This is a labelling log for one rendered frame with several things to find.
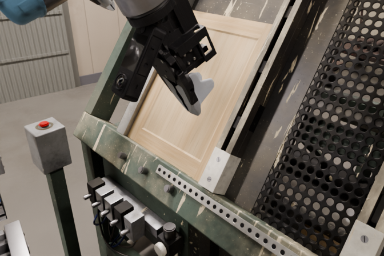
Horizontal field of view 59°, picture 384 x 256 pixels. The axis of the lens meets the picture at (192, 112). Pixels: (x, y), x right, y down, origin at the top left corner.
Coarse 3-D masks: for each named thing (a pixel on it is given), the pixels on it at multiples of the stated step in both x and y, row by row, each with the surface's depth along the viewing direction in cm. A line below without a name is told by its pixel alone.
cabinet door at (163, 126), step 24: (216, 24) 124; (240, 24) 117; (264, 24) 112; (216, 48) 121; (240, 48) 115; (192, 72) 124; (216, 72) 118; (240, 72) 112; (168, 96) 128; (216, 96) 115; (144, 120) 131; (168, 120) 125; (192, 120) 118; (216, 120) 112; (144, 144) 128; (168, 144) 121; (192, 144) 115; (216, 144) 109; (192, 168) 112
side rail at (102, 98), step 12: (120, 36) 152; (132, 36) 150; (120, 48) 149; (108, 60) 152; (120, 60) 150; (108, 72) 149; (108, 84) 149; (96, 96) 149; (108, 96) 151; (96, 108) 149; (108, 108) 153; (108, 120) 155
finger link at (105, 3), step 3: (99, 0) 110; (102, 0) 110; (105, 0) 109; (108, 0) 109; (102, 3) 111; (105, 3) 111; (108, 3) 110; (102, 6) 112; (105, 6) 112; (108, 6) 113; (111, 6) 114; (108, 9) 114; (111, 9) 114
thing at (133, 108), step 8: (192, 0) 136; (152, 72) 134; (152, 80) 135; (144, 88) 134; (144, 96) 134; (136, 104) 134; (128, 112) 135; (136, 112) 134; (128, 120) 134; (120, 128) 135; (128, 128) 134
